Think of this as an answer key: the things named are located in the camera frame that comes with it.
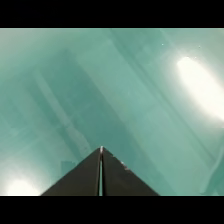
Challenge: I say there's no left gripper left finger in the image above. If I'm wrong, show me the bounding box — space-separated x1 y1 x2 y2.
41 146 102 197

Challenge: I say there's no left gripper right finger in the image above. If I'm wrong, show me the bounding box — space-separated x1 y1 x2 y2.
101 146 160 197

